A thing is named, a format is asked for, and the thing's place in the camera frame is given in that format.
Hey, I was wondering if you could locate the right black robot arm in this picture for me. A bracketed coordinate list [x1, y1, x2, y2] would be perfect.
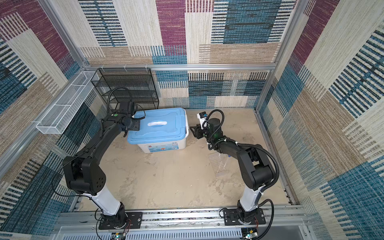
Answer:
[190, 109, 280, 225]

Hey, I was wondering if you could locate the clear test tube rack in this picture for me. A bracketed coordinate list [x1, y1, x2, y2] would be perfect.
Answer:
[209, 153, 230, 177]

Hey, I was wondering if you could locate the white plastic bin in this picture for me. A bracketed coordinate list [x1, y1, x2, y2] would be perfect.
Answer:
[138, 129, 189, 154]

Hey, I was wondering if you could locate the black wire shelf rack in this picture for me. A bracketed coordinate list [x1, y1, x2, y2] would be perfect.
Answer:
[91, 68, 159, 111]

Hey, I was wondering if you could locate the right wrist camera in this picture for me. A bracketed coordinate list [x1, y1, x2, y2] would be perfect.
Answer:
[197, 112, 208, 129]

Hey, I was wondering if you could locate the blue plastic lid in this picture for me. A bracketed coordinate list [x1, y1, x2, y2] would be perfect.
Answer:
[127, 108, 188, 145]

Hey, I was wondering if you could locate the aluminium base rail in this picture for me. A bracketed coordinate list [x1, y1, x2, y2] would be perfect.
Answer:
[50, 204, 316, 240]

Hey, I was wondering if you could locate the white wire wall basket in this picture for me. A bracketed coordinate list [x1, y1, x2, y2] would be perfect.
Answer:
[36, 71, 95, 135]

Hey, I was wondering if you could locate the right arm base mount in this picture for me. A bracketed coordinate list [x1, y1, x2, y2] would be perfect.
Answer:
[219, 208, 266, 226]

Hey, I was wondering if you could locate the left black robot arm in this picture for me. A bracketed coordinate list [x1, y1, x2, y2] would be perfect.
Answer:
[57, 94, 144, 229]

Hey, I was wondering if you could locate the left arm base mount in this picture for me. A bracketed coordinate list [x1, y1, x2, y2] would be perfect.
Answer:
[98, 212, 143, 231]

